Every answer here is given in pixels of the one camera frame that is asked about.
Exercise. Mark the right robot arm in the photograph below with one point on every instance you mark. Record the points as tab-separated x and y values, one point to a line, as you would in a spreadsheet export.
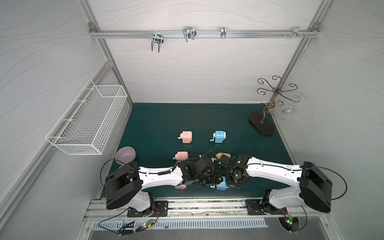
305	184

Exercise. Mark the aluminium top rail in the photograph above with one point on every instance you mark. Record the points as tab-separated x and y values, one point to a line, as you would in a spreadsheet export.
201	34

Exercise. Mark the white wire basket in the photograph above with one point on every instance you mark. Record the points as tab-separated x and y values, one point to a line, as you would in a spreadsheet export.
87	124

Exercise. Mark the pink sharpener front row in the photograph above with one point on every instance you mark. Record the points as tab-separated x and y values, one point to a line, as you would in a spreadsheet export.
181	187

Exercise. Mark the purple bowl rear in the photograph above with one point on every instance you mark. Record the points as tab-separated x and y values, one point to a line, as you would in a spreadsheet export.
125	155

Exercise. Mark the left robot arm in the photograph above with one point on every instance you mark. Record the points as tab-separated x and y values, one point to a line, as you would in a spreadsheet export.
126	185

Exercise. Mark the metal hook middle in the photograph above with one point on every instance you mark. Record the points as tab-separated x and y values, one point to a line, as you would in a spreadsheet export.
189	33

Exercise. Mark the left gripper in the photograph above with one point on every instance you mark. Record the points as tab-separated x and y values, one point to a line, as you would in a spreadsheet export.
210	177

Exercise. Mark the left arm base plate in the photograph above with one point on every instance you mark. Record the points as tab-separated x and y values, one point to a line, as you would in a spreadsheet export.
156	208

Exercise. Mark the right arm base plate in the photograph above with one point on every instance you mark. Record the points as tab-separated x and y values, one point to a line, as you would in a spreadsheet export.
253	207

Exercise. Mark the metal hook right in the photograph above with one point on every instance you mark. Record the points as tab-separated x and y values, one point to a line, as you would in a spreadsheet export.
296	34

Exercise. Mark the pink sharpener row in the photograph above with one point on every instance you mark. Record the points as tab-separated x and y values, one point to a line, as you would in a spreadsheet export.
181	187
186	137
181	156

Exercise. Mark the blue sharpener row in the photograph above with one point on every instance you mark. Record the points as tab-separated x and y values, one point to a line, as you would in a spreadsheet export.
222	186
218	137

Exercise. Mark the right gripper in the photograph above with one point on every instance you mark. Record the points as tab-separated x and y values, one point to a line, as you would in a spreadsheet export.
229	179

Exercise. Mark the blue sharpener front row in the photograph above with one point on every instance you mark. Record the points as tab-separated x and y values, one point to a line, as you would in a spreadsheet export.
222	186

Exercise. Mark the black metal hook stand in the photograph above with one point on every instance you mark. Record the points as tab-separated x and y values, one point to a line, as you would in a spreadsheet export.
260	121

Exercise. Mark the metal hook small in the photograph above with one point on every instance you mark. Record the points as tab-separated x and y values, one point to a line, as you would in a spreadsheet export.
223	32

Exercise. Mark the metal hook left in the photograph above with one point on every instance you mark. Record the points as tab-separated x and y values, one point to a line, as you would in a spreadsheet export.
158	40

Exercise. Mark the white slotted cable duct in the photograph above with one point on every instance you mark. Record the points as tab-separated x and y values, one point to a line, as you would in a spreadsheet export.
184	224

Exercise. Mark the blue sharpener back row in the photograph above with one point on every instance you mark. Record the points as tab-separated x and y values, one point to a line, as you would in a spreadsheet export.
218	137

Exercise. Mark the yellow sharpener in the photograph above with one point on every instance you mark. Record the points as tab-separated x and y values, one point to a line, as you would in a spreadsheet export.
219	155

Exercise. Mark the pink sharpener back row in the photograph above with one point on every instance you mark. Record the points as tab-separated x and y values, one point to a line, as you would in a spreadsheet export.
186	137

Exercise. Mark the clear glass cup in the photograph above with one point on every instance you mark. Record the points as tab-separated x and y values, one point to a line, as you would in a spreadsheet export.
286	113

